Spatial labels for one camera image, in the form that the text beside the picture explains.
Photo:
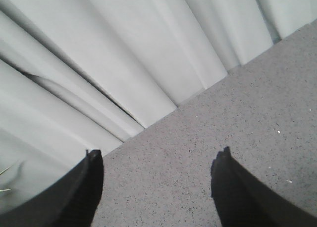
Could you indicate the light grey curtain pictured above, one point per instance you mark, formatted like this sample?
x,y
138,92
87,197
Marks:
x,y
78,75

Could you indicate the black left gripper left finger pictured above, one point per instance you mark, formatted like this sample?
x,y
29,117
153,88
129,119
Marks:
x,y
70,202

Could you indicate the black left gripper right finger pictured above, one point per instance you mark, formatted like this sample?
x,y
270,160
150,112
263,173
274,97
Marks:
x,y
241,200

